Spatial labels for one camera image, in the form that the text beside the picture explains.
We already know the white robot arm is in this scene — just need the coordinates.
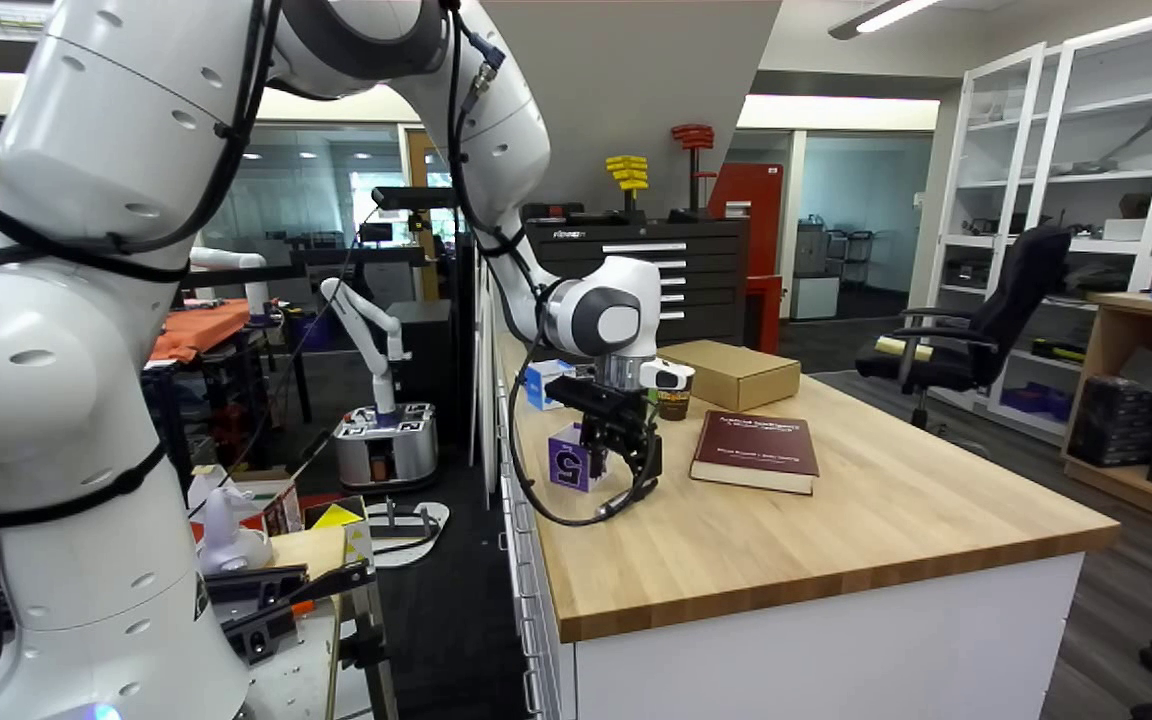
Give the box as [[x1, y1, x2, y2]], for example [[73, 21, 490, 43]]
[[0, 0, 660, 720]]

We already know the side table with tools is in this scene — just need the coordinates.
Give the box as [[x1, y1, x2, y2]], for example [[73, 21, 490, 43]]
[[189, 464, 401, 720]]

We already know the small white robot arm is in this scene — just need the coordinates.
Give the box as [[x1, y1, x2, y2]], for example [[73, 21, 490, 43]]
[[319, 276, 439, 491]]

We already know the white glass door cabinet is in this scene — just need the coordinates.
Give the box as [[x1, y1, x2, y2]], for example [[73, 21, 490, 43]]
[[932, 18, 1152, 445]]

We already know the brown cardboard box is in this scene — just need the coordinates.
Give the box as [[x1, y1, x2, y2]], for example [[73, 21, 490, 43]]
[[663, 339, 799, 411]]

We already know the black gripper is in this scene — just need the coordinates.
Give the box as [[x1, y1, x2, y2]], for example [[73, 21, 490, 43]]
[[549, 377, 660, 516]]

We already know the black mesh office chair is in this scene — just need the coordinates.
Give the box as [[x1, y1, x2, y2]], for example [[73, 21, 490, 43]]
[[854, 223, 1072, 428]]

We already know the dark red hardcover book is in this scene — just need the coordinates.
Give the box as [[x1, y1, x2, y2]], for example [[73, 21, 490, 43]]
[[691, 411, 821, 496]]

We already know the black drawer cabinet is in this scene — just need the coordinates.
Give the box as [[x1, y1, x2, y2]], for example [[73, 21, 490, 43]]
[[533, 221, 747, 346]]

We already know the red machine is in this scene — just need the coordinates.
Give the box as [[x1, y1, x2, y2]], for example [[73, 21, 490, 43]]
[[706, 164, 783, 353]]

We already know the purple and white box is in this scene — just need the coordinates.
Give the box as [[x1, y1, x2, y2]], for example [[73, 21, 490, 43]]
[[549, 428, 592, 491]]

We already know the wooden side shelf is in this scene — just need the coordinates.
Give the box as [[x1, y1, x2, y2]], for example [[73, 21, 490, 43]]
[[1064, 293, 1152, 511]]

